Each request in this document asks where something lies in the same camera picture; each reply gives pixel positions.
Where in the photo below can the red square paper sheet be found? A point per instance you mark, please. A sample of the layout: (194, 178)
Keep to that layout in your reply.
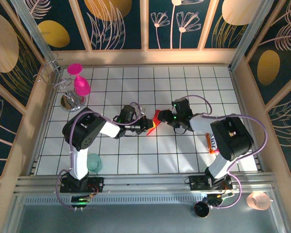
(157, 115)

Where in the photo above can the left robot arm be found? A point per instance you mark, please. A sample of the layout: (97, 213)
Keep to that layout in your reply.
(82, 128)

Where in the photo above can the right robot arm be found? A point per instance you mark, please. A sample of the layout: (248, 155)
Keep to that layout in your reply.
(232, 138)

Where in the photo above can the colourful snack packet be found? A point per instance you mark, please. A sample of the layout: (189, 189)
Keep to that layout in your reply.
(212, 143)

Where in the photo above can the pink wine glass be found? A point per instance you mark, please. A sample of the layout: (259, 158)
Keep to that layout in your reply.
(80, 82)

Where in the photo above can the black electronics module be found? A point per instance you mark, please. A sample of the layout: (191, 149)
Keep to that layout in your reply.
(220, 196)
(80, 201)

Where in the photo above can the black round cap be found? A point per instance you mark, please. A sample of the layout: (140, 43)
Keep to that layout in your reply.
(202, 208)

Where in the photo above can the grey vented metal tray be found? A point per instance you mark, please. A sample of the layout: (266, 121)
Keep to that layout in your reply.
(140, 218)

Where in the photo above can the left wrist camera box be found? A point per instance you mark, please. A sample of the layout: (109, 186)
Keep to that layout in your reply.
(127, 113)

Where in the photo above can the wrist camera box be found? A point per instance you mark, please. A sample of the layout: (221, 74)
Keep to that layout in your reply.
(182, 105)
(127, 113)

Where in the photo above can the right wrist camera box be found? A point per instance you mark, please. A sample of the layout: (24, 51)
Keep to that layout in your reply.
(182, 105)

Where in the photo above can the aluminium front rail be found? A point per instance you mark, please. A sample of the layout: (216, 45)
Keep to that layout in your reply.
(148, 180)

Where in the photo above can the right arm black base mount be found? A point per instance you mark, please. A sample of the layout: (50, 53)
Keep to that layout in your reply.
(196, 182)

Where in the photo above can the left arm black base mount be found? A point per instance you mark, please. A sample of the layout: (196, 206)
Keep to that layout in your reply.
(97, 184)

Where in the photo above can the aluminium frame post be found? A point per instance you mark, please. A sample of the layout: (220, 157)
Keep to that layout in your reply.
(38, 34)
(249, 34)

